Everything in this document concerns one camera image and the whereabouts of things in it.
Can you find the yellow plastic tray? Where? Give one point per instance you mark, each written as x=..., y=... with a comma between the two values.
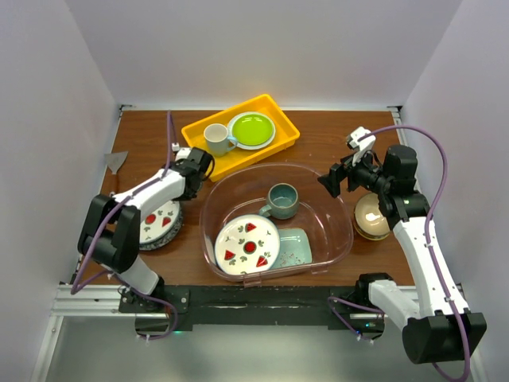
x=286, y=134

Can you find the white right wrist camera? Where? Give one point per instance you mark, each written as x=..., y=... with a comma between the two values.
x=360, y=141

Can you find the clear plastic bin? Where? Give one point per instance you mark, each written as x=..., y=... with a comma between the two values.
x=324, y=219

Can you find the dark blue patterned plate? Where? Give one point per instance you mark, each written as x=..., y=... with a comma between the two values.
x=167, y=237

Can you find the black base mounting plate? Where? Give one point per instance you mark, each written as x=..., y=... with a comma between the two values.
x=257, y=305

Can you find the grey triangular scraper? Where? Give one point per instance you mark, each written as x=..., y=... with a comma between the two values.
x=114, y=162

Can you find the watermelon plate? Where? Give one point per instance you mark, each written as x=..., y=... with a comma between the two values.
x=159, y=222
x=247, y=244

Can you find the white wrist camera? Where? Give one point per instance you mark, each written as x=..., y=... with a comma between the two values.
x=180, y=152
x=360, y=141

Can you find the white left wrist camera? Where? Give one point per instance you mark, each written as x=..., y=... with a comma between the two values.
x=180, y=152

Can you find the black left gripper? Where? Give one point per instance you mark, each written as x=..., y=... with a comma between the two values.
x=184, y=197

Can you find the green plate white rim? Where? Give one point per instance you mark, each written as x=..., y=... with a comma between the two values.
x=252, y=130

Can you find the mint divided rectangular plate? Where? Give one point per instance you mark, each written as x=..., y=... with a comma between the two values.
x=295, y=249

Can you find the beige bowl with black rim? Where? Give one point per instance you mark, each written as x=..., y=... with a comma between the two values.
x=368, y=217

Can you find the white mug blue handle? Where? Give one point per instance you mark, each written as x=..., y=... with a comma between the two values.
x=219, y=140

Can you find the aluminium table frame rail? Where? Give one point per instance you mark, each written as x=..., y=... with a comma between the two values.
x=476, y=370

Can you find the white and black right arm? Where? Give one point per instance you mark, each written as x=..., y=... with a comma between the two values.
x=440, y=326

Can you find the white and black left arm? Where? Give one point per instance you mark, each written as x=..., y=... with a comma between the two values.
x=110, y=235

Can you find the teal glazed ceramic mug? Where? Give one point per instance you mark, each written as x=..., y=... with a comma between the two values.
x=282, y=202

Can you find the yellow patterned bowl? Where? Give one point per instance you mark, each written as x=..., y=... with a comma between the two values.
x=371, y=237

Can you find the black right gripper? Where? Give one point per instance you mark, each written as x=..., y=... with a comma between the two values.
x=333, y=179

